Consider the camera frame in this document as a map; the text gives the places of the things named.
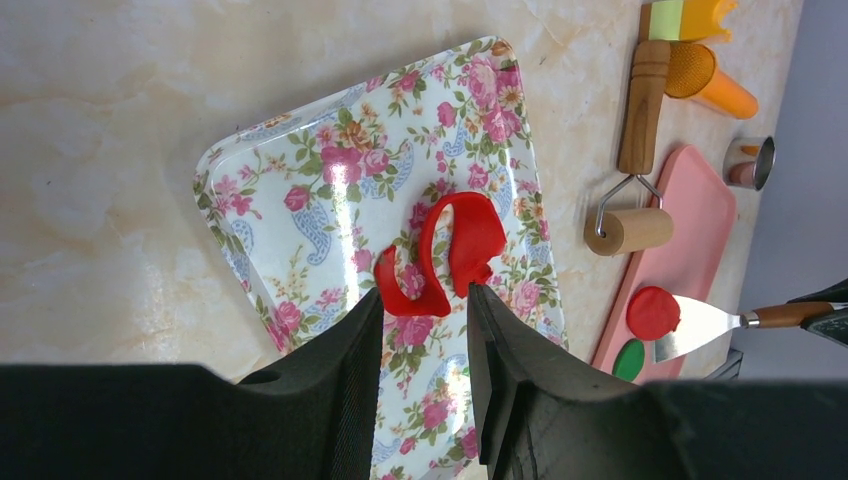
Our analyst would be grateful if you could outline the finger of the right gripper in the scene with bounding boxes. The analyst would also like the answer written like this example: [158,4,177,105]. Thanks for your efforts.
[790,279,847,347]

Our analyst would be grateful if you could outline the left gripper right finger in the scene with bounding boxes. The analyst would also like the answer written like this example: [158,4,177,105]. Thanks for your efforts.
[467,285,847,479]

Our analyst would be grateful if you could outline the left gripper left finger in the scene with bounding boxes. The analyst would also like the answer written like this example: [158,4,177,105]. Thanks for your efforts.
[1,291,384,479]

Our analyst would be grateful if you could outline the metal scraper wooden handle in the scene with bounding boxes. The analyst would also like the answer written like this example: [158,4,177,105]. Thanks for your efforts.
[652,295,847,364]

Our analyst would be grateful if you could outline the red round dough wrapper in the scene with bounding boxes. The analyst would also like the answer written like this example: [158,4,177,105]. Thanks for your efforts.
[626,286,681,341]

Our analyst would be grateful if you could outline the red dough piece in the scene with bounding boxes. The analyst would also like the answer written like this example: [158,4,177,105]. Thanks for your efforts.
[374,191,507,317]

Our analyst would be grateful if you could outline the wooden rolling pin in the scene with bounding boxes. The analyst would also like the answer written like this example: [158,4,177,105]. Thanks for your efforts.
[584,40,674,256]

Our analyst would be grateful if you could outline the green dough disc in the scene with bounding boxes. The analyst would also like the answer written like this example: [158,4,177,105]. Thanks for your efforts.
[612,338,646,382]

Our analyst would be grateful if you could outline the pink plastic tray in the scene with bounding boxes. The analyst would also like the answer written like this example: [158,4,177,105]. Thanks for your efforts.
[591,144,737,373]

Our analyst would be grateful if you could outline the floral rectangular tray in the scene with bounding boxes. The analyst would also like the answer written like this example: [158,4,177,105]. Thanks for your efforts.
[192,35,570,480]

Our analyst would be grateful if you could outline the orange toy carrot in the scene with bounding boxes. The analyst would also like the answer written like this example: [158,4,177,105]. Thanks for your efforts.
[664,42,759,120]

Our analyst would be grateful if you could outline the orange crown-shaped toy block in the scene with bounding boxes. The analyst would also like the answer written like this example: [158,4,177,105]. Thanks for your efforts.
[679,0,739,43]

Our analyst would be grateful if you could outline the yellow-green block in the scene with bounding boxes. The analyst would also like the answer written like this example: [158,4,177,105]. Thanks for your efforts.
[638,0,684,42]

